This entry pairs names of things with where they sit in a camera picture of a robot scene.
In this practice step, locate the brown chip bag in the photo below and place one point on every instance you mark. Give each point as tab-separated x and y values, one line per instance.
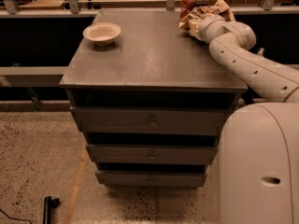
192	19

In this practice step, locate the grey drawer cabinet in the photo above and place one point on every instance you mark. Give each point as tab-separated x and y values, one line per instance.
151	65

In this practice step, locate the bottom grey drawer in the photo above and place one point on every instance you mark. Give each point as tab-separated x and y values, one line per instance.
110	178

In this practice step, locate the black floor post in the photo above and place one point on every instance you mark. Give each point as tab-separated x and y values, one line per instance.
49	204

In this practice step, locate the top grey drawer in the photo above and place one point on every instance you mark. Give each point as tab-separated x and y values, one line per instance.
117	120

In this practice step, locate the middle grey drawer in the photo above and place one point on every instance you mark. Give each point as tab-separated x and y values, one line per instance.
151	154

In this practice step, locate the red soda can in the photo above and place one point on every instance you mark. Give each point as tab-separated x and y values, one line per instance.
186	7

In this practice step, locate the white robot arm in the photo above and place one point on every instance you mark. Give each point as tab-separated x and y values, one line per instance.
258	153

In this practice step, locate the white paper bowl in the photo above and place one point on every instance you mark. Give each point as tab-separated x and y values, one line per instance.
102	33

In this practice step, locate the clear sanitizer bottle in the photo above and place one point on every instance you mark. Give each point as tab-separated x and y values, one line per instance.
260	51

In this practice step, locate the metal railing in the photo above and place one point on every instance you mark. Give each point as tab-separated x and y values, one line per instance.
37	11

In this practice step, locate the grey drawer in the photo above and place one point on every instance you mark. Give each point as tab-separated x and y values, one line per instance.
151	154
110	178
117	120

